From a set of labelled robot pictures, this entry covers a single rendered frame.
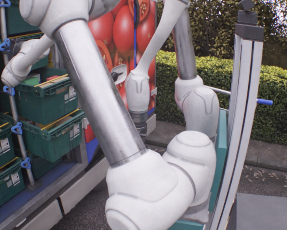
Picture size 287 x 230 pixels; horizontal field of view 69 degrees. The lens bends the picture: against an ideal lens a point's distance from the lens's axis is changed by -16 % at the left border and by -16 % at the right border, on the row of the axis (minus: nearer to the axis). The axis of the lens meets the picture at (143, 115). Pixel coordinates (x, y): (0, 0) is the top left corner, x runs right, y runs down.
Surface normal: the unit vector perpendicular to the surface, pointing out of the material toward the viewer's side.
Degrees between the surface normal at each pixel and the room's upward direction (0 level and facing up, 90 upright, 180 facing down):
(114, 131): 64
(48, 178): 0
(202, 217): 13
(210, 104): 70
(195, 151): 47
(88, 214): 0
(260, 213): 0
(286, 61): 54
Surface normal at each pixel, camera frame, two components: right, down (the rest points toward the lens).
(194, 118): -0.68, 0.25
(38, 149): -0.44, 0.35
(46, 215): 0.90, 0.17
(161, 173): 0.64, -0.37
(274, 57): -0.29, -0.24
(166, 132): -0.07, -0.86
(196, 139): 0.07, -0.97
